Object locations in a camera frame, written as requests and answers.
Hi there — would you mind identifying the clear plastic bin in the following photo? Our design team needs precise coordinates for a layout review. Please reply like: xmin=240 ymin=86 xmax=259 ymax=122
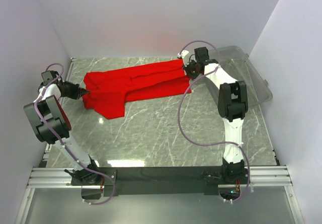
xmin=209 ymin=46 xmax=273 ymax=108

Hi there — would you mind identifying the red t shirt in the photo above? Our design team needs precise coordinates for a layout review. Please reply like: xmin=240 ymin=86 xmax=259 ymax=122
xmin=83 ymin=59 xmax=190 ymax=119

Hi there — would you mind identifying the aluminium rail frame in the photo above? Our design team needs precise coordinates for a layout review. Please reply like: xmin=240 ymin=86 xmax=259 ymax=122
xmin=15 ymin=57 xmax=305 ymax=224

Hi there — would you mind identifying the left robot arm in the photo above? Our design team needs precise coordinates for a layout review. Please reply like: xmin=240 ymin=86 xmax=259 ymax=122
xmin=24 ymin=69 xmax=102 ymax=185

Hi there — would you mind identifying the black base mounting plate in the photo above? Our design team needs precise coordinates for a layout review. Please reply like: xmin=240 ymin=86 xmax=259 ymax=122
xmin=70 ymin=166 xmax=252 ymax=197

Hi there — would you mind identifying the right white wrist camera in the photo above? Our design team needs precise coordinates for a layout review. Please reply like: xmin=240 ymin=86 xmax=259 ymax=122
xmin=177 ymin=50 xmax=191 ymax=66

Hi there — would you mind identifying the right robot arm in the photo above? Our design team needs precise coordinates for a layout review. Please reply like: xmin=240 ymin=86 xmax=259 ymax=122
xmin=178 ymin=47 xmax=248 ymax=183

